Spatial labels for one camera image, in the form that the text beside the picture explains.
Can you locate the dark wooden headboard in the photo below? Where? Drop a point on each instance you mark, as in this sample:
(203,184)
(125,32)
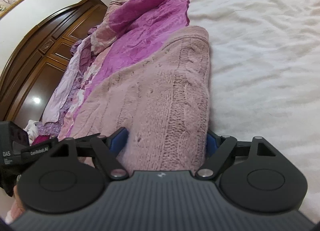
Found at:
(38,63)

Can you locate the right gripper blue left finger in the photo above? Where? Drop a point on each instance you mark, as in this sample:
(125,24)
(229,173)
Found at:
(106,150)

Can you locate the patchwork purple white quilt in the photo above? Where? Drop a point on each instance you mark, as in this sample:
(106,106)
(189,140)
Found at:
(263,90)

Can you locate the pink knitted cardigan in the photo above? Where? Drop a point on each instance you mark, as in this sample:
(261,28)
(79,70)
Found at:
(163,102)

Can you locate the lilac floral pillow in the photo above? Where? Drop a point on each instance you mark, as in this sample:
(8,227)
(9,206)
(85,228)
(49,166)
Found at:
(59,104)

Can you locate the person's left hand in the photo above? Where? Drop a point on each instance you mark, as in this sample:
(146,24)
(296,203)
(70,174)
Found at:
(16,210)

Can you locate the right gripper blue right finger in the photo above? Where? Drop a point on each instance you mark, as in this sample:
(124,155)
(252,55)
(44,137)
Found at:
(219,156)

